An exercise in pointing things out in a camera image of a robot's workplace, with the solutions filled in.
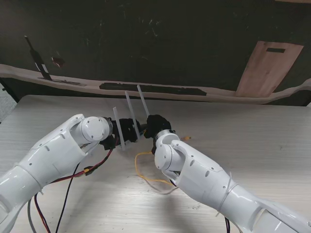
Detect black stick tool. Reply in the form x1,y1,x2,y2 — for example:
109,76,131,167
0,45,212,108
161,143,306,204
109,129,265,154
23,35,53,81

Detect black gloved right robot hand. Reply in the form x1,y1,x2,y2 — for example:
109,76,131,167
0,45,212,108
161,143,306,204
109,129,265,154
144,114,173,139

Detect left arm red black wires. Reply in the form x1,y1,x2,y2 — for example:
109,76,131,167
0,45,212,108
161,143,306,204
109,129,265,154
28,148,115,233

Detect small dark red object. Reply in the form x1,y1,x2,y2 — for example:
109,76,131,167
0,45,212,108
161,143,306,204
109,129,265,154
50,57,66,68

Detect light wooden board with slot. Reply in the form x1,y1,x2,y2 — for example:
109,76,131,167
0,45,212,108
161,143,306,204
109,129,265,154
235,41,305,98

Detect flat grey metal strip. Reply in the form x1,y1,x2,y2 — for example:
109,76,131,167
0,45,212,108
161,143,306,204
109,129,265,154
37,76,87,87

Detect dark router with white antennas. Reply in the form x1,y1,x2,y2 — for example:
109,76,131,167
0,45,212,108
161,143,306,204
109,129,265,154
112,84,151,151

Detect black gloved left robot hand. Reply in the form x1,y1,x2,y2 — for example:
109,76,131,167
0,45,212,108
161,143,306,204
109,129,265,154
112,117,141,143

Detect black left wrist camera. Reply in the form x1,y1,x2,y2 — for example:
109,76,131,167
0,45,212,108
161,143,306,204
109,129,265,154
100,135,120,150

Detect yellow Ethernet cable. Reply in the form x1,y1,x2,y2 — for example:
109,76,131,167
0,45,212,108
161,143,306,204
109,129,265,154
134,131,192,187

